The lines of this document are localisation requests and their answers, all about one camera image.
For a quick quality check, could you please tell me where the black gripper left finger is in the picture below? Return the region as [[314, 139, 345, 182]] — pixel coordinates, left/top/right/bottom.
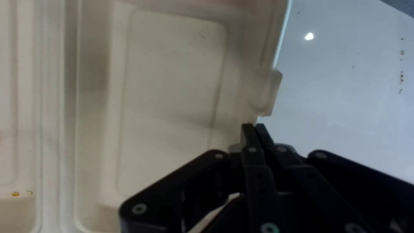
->
[[117, 123, 282, 233]]

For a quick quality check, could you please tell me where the beige clamshell food pack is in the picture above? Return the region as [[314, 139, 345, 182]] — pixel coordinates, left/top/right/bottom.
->
[[0, 0, 291, 233]]

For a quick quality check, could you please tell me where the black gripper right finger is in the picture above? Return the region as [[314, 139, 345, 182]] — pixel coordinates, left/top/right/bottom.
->
[[254, 123, 414, 233]]

